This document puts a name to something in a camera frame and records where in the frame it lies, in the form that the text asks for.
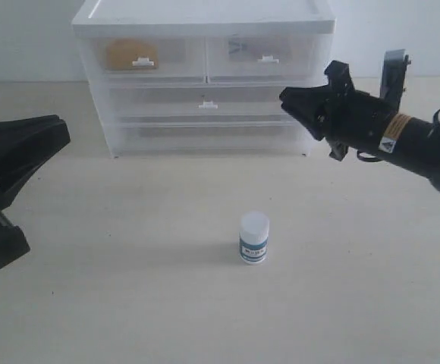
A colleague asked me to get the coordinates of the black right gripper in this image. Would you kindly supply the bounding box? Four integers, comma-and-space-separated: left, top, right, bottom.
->
279, 61, 393, 162

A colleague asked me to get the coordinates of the white blue pill bottle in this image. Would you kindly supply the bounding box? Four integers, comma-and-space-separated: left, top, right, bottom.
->
239, 211, 270, 265

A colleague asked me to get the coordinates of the yellow cheese wedge toy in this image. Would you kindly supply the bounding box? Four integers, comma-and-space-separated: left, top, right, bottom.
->
105, 39, 159, 71

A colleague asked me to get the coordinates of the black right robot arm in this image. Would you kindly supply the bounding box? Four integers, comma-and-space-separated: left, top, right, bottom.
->
279, 57, 440, 192

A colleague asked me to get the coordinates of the white plastic drawer cabinet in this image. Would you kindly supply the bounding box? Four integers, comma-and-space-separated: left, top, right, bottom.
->
71, 1, 335, 157

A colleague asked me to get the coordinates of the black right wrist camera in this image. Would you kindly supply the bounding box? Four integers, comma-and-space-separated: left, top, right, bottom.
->
379, 49, 411, 111

